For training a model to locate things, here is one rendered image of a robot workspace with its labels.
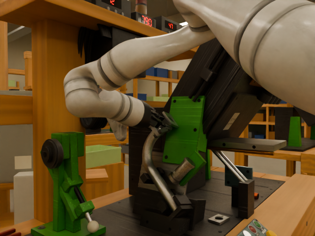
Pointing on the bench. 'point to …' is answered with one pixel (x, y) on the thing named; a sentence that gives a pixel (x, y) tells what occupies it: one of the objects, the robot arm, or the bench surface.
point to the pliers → (10, 232)
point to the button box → (255, 229)
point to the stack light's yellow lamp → (141, 9)
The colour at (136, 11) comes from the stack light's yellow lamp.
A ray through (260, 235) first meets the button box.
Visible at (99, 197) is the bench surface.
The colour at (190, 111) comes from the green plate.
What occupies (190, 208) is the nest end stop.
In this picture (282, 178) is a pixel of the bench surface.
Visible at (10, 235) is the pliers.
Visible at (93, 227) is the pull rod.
